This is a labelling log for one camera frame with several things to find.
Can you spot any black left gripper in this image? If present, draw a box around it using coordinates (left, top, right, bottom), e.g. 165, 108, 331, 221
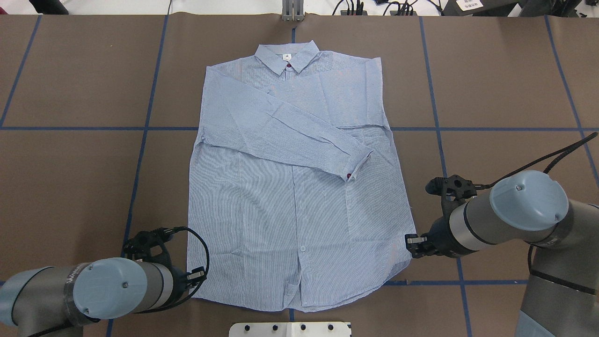
164, 266, 207, 305

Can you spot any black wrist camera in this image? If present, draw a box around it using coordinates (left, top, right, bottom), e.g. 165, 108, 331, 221
425, 175, 477, 210
122, 227, 174, 267

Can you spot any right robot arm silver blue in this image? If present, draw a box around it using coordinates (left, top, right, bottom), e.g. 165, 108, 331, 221
405, 170, 599, 337

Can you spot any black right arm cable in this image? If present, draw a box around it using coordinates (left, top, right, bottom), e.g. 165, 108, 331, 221
475, 132, 599, 190

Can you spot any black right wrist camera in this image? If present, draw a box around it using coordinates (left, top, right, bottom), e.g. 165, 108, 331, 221
425, 175, 477, 210

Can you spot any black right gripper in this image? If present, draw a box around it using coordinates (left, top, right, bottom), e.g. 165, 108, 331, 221
405, 217, 464, 259

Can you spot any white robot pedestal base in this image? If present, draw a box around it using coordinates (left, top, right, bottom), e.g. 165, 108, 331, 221
228, 322, 352, 337

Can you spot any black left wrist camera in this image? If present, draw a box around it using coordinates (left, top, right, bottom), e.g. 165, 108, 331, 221
122, 227, 174, 267

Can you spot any light blue striped shirt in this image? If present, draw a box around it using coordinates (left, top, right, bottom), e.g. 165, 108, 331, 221
188, 41, 415, 312

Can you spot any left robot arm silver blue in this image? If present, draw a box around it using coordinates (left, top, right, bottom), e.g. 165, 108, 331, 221
1, 257, 207, 337

